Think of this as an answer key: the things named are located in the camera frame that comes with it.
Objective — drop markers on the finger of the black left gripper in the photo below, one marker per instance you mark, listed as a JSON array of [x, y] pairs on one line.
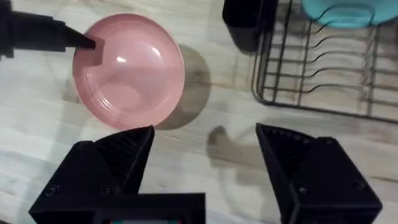
[[79, 40]]

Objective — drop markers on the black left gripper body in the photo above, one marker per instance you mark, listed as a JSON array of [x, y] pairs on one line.
[[34, 34]]

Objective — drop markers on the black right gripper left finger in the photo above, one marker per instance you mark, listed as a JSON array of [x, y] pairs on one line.
[[102, 168]]

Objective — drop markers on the pink plate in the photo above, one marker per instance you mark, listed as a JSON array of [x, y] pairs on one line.
[[133, 77]]

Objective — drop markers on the black cutlery holder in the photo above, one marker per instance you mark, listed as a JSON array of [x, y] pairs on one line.
[[247, 21]]

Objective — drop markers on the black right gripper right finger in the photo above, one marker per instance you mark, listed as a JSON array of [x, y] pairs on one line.
[[317, 186]]

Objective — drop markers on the blue plate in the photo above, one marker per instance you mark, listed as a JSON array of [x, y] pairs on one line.
[[348, 12]]

